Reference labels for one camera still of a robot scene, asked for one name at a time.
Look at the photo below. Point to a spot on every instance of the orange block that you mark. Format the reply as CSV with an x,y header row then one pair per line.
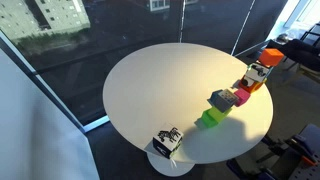
x,y
270,57

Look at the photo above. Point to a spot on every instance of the green block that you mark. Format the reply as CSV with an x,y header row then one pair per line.
x,y
213,117

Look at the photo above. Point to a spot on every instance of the dark blue block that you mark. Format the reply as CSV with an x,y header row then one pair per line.
x,y
220,101

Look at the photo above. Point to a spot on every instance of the magenta block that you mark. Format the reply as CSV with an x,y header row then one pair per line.
x,y
242,97

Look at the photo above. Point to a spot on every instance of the zebra picture cube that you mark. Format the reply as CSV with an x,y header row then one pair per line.
x,y
168,136

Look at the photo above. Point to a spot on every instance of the orange multicolour picture cube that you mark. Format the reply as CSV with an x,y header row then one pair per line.
x,y
251,87

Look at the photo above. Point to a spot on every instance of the blue picture cube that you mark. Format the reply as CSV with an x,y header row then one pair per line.
x,y
258,73

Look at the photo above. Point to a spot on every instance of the black chair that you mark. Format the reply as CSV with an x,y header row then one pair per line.
x,y
300,51

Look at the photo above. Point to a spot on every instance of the orange and blue clamp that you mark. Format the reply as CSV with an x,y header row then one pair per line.
x,y
305,153

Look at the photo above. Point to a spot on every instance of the white table pedestal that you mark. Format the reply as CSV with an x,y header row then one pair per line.
x,y
166,168

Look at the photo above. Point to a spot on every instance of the dark window frame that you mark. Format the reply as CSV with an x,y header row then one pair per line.
x,y
50,90

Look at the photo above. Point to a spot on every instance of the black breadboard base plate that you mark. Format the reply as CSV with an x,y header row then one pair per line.
x,y
308,173

